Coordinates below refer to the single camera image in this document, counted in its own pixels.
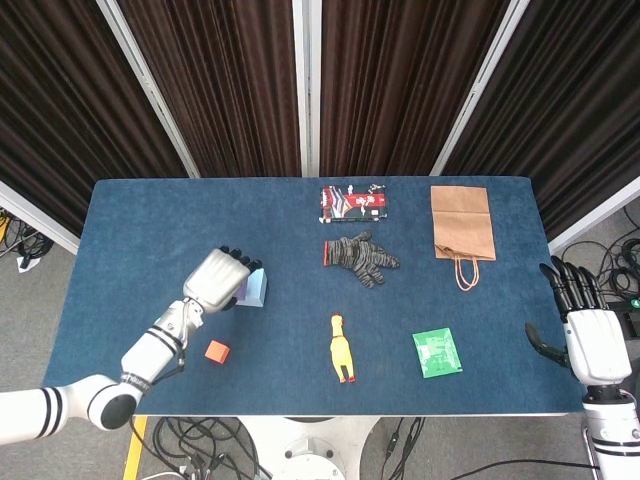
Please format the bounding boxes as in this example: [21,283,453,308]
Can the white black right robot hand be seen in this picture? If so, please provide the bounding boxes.
[524,256,633,388]

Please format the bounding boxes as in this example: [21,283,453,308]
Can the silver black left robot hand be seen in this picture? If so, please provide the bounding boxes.
[182,245,265,315]

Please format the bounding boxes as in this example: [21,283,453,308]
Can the small orange cube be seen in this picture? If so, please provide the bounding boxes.
[204,339,232,367]

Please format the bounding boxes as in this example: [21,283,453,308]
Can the large light blue cube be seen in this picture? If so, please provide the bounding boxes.
[234,268,269,308]

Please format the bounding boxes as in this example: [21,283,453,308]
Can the black box with green light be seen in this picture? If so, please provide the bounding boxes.
[605,297,640,329]

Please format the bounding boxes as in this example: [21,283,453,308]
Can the blue table cloth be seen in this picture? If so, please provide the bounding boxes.
[42,175,584,419]

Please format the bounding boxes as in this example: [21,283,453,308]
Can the grey striped knit glove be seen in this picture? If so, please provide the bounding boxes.
[323,229,401,290]

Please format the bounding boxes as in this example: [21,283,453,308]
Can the yellow rubber chicken toy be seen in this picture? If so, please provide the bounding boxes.
[329,313,359,385]

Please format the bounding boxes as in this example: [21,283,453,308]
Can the red black printed box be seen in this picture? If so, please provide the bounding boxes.
[319,183,391,225]

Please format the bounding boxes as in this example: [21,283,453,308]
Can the green foil packet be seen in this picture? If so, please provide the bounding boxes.
[411,327,464,378]

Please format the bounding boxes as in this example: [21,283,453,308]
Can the brown paper bag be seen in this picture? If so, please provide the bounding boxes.
[430,185,498,293]

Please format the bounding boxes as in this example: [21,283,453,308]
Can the dark brown curtain panel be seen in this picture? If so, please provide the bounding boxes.
[119,0,303,179]
[442,0,640,242]
[319,0,509,178]
[0,0,189,237]

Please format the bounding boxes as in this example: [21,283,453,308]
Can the yellow floor tape strip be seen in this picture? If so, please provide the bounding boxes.
[122,414,150,480]

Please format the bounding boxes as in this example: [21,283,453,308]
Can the black floor cable bundle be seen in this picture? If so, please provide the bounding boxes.
[552,204,640,304]
[0,209,54,266]
[130,416,274,480]

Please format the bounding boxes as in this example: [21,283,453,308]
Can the white partition frame rail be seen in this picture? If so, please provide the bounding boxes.
[0,178,82,255]
[546,175,640,256]

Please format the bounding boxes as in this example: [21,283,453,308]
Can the long black floor cable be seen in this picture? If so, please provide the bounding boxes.
[449,458,601,480]

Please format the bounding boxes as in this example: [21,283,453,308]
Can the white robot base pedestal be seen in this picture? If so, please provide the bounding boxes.
[238,416,382,480]

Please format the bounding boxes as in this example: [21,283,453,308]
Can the white partition frame post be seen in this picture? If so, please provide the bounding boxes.
[429,0,529,177]
[291,0,323,179]
[96,0,202,180]

